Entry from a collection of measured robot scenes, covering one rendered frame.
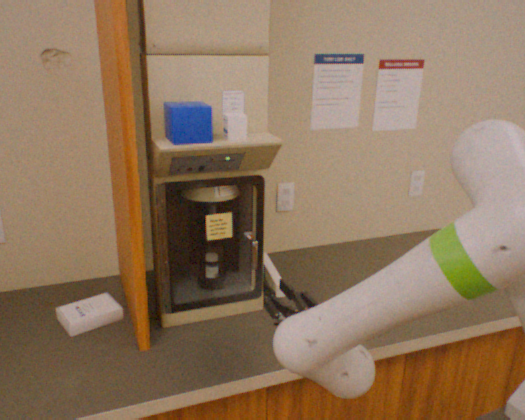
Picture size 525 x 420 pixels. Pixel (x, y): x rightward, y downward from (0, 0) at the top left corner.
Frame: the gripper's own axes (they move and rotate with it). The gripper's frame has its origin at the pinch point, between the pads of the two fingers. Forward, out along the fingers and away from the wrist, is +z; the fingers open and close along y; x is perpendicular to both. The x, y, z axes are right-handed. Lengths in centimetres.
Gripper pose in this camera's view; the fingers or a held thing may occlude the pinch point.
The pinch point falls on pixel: (277, 290)
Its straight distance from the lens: 129.6
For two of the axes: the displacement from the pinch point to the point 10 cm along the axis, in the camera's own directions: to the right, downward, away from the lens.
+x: -0.3, 9.4, 3.4
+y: -9.3, 0.9, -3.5
